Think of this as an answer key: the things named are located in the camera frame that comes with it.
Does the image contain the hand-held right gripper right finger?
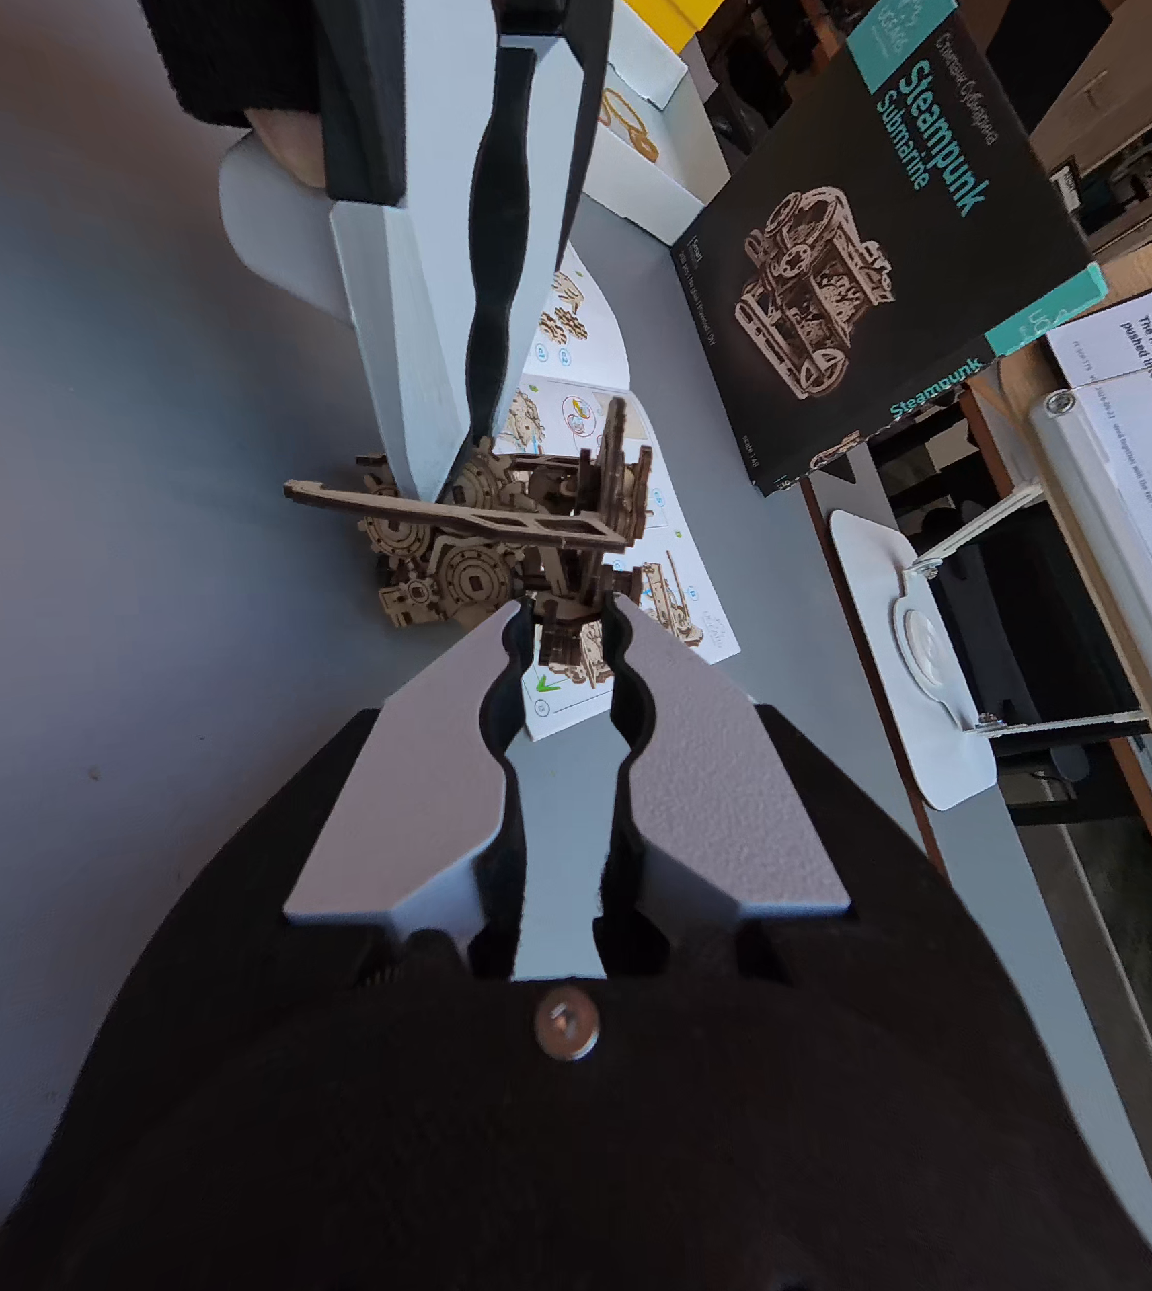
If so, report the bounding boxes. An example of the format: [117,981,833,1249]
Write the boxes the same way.
[601,594,852,945]

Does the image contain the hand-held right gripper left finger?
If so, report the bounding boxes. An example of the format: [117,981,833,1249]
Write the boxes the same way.
[283,597,536,950]

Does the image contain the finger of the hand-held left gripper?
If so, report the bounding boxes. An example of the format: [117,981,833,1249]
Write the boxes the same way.
[328,0,511,504]
[480,35,610,451]

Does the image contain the wooden gear model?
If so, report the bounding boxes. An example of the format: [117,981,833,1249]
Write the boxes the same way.
[283,395,657,692]

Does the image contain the black model kit box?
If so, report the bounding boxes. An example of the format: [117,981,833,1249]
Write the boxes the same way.
[671,0,1110,497]

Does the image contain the person's left hand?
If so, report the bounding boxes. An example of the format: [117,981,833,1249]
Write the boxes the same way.
[245,104,328,190]

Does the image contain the pile of tan rubber bands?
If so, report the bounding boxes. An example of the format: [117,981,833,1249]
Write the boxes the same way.
[601,84,660,163]

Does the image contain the white cardboard box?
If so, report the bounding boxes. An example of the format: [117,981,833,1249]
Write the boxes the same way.
[576,61,732,248]

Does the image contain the yellow box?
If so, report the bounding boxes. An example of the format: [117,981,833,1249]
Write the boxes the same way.
[627,0,727,51]

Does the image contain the white document stand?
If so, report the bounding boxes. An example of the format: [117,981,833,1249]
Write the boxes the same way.
[827,389,1152,810]

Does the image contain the assembly instruction booklet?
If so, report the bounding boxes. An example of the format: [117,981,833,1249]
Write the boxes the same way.
[490,242,743,745]

